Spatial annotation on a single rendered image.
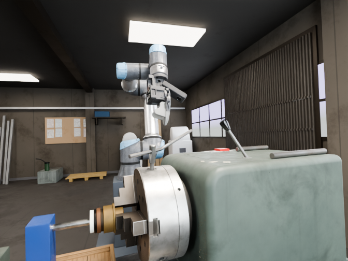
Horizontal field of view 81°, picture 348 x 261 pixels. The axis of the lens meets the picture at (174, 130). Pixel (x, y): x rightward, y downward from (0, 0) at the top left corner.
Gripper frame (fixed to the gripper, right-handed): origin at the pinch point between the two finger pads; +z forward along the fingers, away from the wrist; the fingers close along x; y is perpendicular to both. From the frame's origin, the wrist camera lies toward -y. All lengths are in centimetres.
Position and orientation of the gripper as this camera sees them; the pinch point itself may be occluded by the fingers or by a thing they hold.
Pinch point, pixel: (167, 122)
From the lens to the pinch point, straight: 80.8
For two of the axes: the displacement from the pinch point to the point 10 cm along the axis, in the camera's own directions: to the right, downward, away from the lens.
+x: 3.7, -3.1, -8.7
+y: -9.3, -0.5, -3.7
